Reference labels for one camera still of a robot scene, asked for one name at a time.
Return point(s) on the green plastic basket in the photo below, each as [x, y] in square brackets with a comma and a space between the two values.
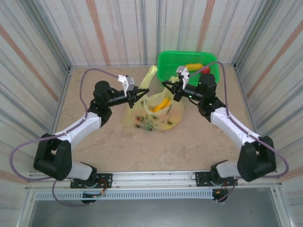
[170, 61]

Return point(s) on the yellow printed plastic bag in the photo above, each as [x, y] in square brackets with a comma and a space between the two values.
[161, 120]

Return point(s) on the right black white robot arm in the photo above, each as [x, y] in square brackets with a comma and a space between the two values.
[232, 125]

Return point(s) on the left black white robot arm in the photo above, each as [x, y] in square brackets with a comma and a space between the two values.
[78, 127]

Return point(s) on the red fake peach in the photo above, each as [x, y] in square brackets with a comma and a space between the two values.
[205, 70]

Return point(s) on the small yellow fake banana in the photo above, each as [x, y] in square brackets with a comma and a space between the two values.
[193, 67]

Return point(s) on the small circuit board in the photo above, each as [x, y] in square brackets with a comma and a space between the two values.
[216, 192]
[91, 195]

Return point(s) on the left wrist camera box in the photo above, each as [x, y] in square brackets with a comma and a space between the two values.
[129, 82]

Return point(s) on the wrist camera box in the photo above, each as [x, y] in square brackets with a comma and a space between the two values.
[129, 82]
[183, 73]

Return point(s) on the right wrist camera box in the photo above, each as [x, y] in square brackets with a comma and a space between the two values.
[183, 73]

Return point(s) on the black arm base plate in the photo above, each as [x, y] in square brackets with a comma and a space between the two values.
[105, 180]
[202, 178]

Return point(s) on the aluminium mounting rail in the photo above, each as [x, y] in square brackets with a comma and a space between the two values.
[154, 176]

